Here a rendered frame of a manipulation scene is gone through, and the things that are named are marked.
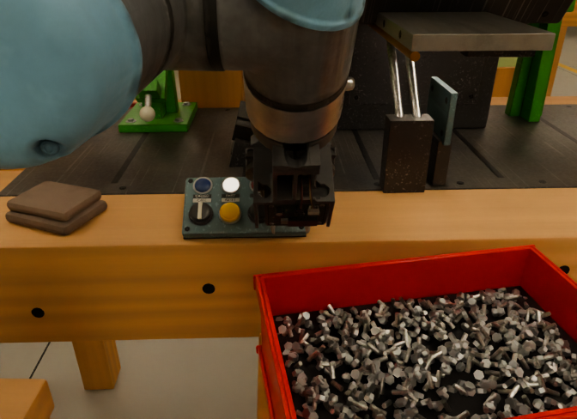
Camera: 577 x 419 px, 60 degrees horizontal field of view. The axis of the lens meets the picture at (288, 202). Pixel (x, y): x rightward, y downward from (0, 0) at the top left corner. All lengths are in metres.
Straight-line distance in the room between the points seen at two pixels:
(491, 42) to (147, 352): 1.49
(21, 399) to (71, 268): 0.18
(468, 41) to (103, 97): 0.49
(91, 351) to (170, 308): 0.97
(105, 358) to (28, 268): 0.98
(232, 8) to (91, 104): 0.14
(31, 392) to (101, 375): 1.15
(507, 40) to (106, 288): 0.55
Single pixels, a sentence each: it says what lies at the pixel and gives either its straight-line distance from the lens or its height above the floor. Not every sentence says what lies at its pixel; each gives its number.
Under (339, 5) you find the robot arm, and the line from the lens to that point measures 0.29.
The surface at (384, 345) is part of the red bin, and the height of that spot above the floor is 0.89.
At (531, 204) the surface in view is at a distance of 0.76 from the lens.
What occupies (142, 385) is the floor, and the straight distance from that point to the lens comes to 1.71.
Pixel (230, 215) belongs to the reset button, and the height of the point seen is 0.93.
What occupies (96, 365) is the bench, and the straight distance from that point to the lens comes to 1.66.
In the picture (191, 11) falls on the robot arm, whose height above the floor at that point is 1.18.
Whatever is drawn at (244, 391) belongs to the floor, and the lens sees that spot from 1.64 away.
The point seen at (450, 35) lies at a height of 1.13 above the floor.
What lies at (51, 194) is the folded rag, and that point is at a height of 0.93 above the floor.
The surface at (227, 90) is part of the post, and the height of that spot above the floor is 0.93.
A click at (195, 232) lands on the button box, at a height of 0.91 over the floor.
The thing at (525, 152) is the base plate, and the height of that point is 0.90.
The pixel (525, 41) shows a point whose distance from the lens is 0.64.
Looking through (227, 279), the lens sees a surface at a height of 0.85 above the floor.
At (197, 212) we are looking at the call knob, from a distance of 0.60.
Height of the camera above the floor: 1.22
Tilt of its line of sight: 27 degrees down
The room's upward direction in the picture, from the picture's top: straight up
